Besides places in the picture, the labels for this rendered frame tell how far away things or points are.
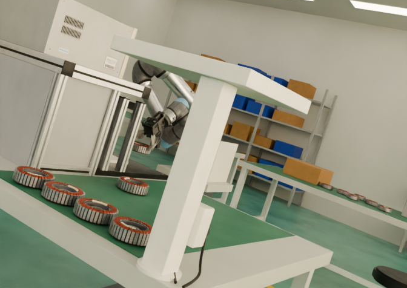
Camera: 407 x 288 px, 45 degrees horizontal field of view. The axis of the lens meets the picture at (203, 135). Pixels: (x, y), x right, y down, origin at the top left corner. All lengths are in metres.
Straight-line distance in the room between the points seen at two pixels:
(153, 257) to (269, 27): 8.57
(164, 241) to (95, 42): 0.99
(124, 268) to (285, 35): 8.39
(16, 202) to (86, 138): 0.50
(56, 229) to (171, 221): 0.32
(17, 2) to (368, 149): 7.13
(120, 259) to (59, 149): 0.68
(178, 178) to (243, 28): 8.75
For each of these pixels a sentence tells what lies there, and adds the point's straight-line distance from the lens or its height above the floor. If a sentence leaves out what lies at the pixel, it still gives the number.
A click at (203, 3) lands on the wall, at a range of 10.36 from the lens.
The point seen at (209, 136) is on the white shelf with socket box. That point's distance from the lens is 0.98.
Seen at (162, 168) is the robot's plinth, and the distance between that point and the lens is 2.57.
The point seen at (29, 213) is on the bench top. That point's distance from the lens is 1.28.
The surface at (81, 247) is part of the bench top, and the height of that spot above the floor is 0.72.
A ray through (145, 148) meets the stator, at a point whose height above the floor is 0.85.
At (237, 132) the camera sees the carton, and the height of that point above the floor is 0.88.
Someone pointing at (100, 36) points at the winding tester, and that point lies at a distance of 1.84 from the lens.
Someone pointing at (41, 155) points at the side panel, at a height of 0.81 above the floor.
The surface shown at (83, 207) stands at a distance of 1.25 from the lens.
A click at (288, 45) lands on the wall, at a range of 9.19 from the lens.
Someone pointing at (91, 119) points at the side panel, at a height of 0.95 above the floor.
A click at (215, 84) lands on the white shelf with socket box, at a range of 0.99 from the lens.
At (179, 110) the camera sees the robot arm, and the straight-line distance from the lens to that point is 2.37.
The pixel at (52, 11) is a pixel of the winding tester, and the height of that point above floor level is 1.26.
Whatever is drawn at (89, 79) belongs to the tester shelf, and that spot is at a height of 1.08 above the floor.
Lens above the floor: 1.11
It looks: 3 degrees down
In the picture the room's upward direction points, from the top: 18 degrees clockwise
